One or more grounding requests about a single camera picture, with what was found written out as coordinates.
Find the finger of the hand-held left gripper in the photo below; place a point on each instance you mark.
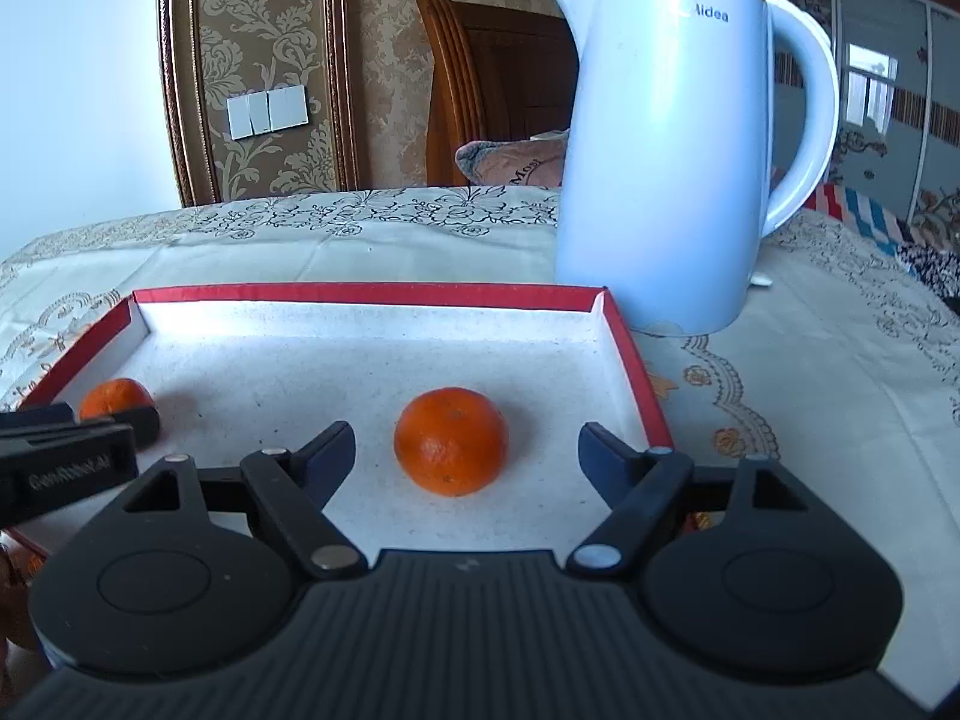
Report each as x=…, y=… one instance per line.
x=142, y=424
x=41, y=415

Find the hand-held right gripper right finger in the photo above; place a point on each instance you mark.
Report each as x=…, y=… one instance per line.
x=600, y=451

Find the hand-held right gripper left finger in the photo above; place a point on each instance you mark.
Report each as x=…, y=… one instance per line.
x=335, y=451

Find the orange tangerine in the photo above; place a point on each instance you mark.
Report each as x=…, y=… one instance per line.
x=112, y=397
x=450, y=441

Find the red and white tray box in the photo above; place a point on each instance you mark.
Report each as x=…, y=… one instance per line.
x=300, y=360

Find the white electric kettle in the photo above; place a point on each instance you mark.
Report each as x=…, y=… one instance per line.
x=660, y=165

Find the pink patterned pillow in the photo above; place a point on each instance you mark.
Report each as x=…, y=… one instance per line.
x=510, y=163

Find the striped colourful blanket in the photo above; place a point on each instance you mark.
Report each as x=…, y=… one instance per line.
x=862, y=217

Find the dark speckled cloth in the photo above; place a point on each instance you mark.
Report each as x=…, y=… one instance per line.
x=934, y=266

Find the mirrored sliding wardrobe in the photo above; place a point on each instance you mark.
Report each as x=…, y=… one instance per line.
x=885, y=30

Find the white wall light switch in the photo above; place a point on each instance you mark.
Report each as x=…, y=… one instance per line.
x=266, y=112

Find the ornate wooden wall frame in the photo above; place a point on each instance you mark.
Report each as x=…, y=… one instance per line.
x=178, y=52

